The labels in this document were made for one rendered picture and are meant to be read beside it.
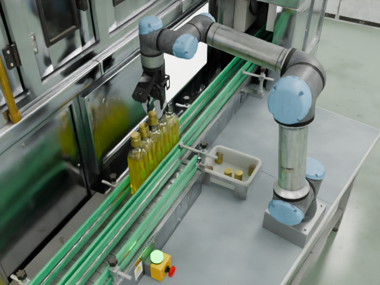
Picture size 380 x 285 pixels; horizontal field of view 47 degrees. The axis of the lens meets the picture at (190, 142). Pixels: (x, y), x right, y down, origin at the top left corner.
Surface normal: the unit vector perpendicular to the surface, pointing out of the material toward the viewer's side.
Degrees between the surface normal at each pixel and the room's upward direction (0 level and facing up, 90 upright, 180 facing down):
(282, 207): 98
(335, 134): 0
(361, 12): 90
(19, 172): 90
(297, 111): 83
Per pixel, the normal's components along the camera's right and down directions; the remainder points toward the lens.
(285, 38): -0.47, 0.57
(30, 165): 0.89, 0.30
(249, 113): 0.00, -0.76
